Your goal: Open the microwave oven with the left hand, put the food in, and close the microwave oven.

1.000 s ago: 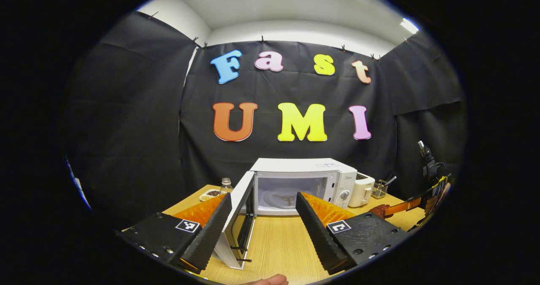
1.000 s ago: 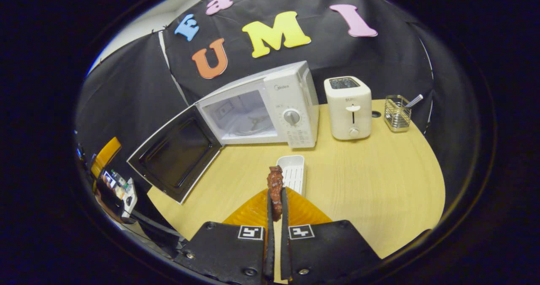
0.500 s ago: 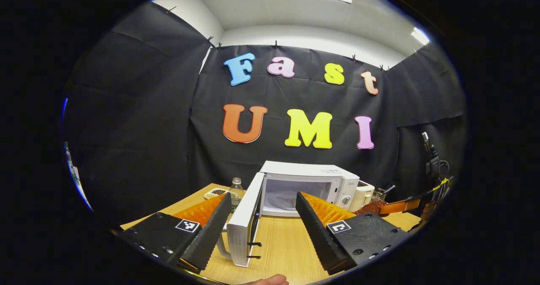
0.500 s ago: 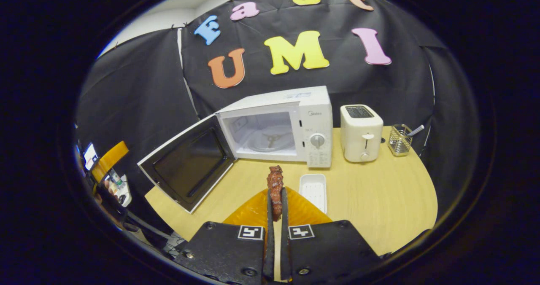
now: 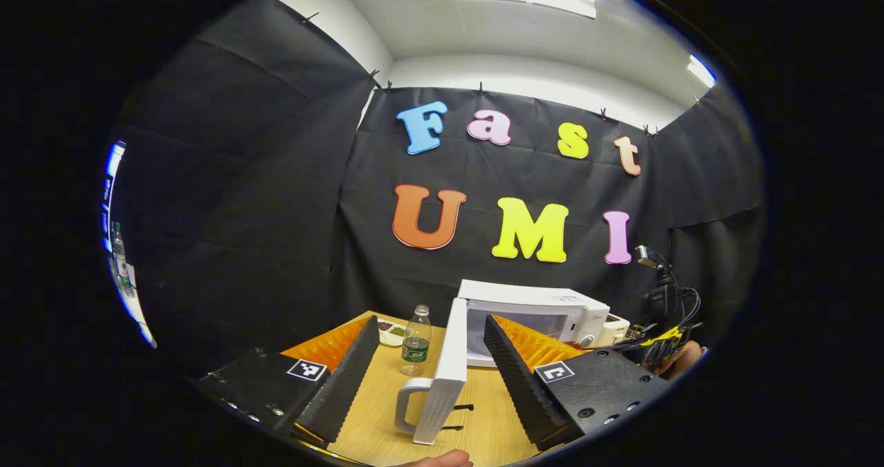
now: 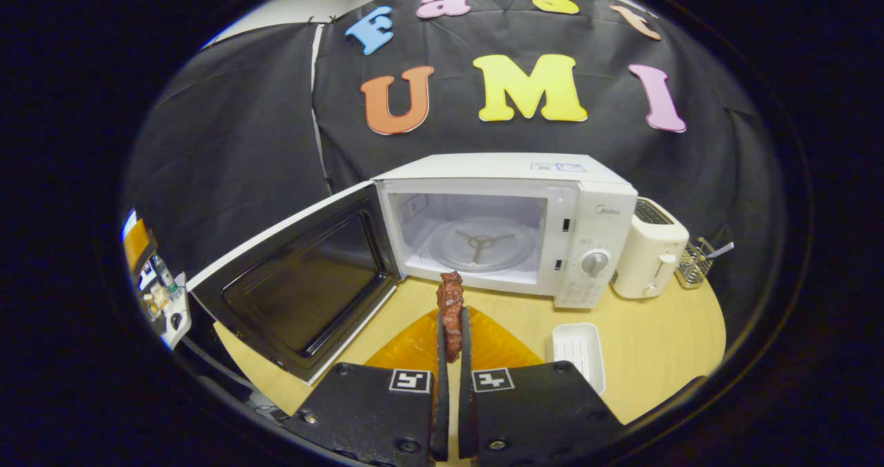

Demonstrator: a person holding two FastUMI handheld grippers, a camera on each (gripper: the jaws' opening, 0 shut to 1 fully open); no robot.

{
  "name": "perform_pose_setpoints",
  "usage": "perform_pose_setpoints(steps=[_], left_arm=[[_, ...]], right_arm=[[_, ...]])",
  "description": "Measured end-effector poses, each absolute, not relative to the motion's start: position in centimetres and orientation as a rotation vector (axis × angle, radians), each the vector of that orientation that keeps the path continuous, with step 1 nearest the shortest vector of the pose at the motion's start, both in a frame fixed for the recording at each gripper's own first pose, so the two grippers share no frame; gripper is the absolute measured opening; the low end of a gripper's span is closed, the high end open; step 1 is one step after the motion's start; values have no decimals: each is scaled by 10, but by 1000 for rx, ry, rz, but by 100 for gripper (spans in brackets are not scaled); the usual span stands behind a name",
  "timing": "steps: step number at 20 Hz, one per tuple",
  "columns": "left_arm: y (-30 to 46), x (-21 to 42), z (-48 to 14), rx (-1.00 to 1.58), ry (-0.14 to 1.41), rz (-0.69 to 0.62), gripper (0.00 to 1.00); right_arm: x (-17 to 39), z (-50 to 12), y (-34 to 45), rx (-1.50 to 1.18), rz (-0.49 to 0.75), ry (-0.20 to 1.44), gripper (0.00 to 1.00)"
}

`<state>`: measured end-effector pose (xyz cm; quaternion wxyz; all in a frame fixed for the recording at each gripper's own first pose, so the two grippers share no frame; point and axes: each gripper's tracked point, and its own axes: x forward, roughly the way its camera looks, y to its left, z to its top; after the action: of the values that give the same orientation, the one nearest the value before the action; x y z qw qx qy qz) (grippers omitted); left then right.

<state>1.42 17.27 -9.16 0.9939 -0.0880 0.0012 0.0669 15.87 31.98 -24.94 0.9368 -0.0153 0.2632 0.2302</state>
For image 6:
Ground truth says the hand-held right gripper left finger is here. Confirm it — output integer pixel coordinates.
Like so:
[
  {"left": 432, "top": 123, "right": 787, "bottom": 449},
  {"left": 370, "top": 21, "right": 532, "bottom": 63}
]
[{"left": 285, "top": 306, "right": 451, "bottom": 467}]

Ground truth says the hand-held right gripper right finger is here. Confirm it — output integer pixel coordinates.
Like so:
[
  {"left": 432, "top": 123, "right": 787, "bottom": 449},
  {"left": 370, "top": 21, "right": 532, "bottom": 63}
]
[{"left": 458, "top": 306, "right": 627, "bottom": 467}]

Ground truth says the reddish-brown meat piece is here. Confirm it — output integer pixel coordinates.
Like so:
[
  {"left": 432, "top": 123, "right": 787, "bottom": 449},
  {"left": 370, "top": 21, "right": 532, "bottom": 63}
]
[{"left": 436, "top": 271, "right": 465, "bottom": 363}]

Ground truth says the white microwave oven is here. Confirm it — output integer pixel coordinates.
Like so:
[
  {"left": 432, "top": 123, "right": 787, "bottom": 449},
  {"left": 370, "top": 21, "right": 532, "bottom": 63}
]
[{"left": 186, "top": 153, "right": 640, "bottom": 385}]

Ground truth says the white rectangular dish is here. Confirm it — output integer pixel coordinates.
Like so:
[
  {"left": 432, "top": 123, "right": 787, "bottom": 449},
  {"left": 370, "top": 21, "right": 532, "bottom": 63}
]
[{"left": 552, "top": 323, "right": 606, "bottom": 395}]

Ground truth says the glass turntable plate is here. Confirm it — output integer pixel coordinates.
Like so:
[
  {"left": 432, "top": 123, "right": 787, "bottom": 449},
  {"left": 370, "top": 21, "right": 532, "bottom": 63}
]
[{"left": 428, "top": 217, "right": 539, "bottom": 274}]

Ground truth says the white toaster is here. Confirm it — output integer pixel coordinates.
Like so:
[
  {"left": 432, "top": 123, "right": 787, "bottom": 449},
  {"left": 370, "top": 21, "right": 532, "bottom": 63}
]
[{"left": 611, "top": 198, "right": 690, "bottom": 300}]

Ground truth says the colourful background clutter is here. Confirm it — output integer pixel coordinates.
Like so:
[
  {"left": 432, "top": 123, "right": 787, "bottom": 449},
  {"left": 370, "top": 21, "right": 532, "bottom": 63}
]
[{"left": 123, "top": 208, "right": 191, "bottom": 350}]

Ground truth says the black backdrop cloth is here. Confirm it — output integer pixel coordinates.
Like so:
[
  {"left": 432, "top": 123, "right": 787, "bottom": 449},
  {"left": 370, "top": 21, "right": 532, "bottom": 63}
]
[{"left": 124, "top": 0, "right": 788, "bottom": 343}]

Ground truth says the small wire basket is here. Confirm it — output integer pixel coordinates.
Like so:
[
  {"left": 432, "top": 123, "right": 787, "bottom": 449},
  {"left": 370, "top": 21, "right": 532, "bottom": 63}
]
[{"left": 675, "top": 238, "right": 734, "bottom": 289}]

